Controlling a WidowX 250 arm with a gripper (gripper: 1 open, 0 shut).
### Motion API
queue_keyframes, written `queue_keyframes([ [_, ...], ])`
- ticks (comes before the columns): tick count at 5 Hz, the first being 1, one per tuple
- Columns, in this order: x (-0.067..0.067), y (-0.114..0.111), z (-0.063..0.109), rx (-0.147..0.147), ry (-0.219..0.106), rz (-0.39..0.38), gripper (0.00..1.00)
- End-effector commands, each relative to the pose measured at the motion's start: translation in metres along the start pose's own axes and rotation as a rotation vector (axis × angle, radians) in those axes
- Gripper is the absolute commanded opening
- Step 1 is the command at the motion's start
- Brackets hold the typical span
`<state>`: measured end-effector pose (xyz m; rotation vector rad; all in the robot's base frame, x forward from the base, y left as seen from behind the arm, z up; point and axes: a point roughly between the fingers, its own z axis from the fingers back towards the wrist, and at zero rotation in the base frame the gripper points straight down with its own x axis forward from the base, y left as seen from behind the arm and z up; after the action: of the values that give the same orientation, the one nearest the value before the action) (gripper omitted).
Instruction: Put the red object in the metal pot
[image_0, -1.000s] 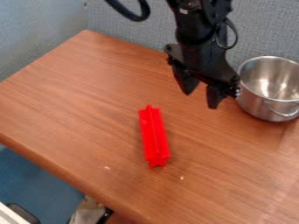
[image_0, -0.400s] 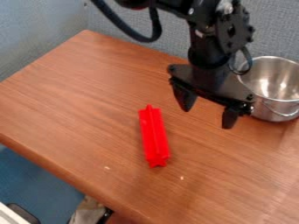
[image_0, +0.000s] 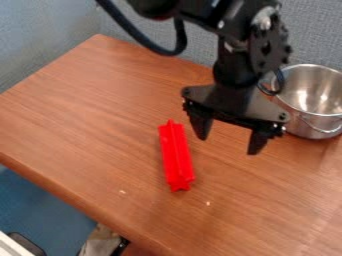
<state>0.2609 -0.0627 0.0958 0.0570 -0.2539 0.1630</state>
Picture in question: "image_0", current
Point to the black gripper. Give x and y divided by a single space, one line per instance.
236 105

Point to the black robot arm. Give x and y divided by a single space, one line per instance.
252 48

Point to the metal pot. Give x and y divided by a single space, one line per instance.
311 98

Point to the crumpled beige cloth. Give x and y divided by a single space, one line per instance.
100 243

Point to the red plastic block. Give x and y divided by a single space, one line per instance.
176 156

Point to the white object at corner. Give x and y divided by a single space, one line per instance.
10 248

